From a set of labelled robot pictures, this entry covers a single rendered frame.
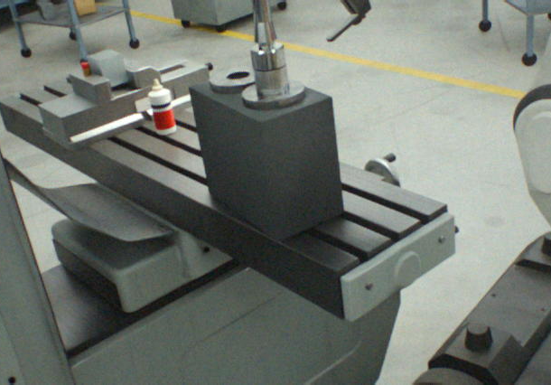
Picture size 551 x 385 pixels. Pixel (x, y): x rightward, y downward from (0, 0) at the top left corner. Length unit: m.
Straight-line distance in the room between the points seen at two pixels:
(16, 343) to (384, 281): 0.54
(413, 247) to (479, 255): 1.74
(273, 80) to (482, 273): 1.78
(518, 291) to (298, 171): 0.69
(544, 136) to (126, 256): 0.72
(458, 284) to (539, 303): 1.10
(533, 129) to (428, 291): 1.43
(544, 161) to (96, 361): 0.81
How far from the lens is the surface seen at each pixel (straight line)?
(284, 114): 1.03
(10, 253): 1.16
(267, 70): 1.05
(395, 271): 1.08
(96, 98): 1.58
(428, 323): 2.50
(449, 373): 1.41
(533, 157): 1.30
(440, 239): 1.13
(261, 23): 1.04
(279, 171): 1.05
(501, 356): 1.44
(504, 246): 2.88
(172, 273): 1.38
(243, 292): 1.48
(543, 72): 1.30
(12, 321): 1.19
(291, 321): 1.62
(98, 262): 1.38
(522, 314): 1.56
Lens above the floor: 1.52
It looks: 27 degrees down
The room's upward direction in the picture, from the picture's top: 8 degrees counter-clockwise
